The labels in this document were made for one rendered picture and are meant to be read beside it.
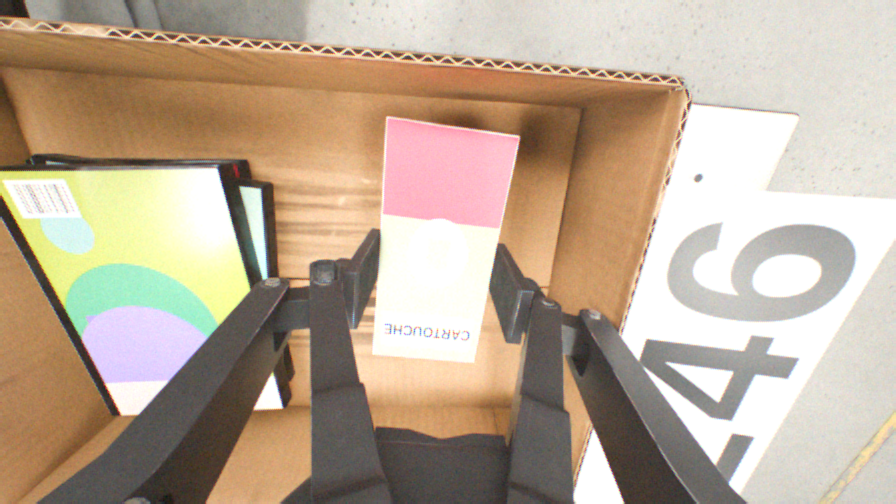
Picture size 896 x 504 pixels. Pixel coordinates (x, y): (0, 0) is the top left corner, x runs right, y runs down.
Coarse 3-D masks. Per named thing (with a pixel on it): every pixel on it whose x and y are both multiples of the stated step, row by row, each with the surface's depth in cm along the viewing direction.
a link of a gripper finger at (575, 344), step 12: (540, 288) 16; (528, 312) 14; (564, 312) 14; (528, 324) 14; (564, 324) 13; (576, 324) 13; (564, 336) 13; (576, 336) 13; (564, 348) 13; (576, 348) 13; (588, 348) 13; (588, 360) 13
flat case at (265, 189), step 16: (32, 160) 19; (48, 160) 19; (64, 160) 19; (80, 160) 19; (96, 160) 19; (256, 192) 20; (272, 192) 21; (256, 208) 20; (272, 208) 21; (256, 224) 20; (272, 224) 21; (256, 240) 21; (272, 240) 21; (272, 256) 22; (272, 272) 22
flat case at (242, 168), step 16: (112, 160) 20; (128, 160) 20; (144, 160) 20; (160, 160) 20; (176, 160) 20; (192, 160) 20; (208, 160) 20; (224, 160) 20; (240, 160) 20; (240, 176) 21; (288, 352) 27; (288, 368) 27
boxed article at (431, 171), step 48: (432, 144) 17; (480, 144) 17; (384, 192) 18; (432, 192) 18; (480, 192) 18; (384, 240) 19; (432, 240) 19; (480, 240) 19; (384, 288) 20; (432, 288) 20; (480, 288) 20; (384, 336) 21; (432, 336) 22
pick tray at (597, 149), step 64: (0, 64) 18; (64, 64) 17; (128, 64) 16; (192, 64) 15; (256, 64) 14; (320, 64) 13; (384, 64) 12; (448, 64) 12; (512, 64) 12; (0, 128) 19; (64, 128) 20; (128, 128) 20; (192, 128) 20; (256, 128) 21; (320, 128) 21; (384, 128) 21; (512, 128) 21; (576, 128) 21; (640, 128) 15; (320, 192) 22; (512, 192) 23; (576, 192) 22; (640, 192) 15; (0, 256) 20; (320, 256) 24; (512, 256) 24; (576, 256) 21; (640, 256) 15; (0, 320) 20; (0, 384) 20; (64, 384) 23; (384, 384) 29; (448, 384) 29; (512, 384) 29; (0, 448) 20; (64, 448) 23; (256, 448) 25; (576, 448) 20
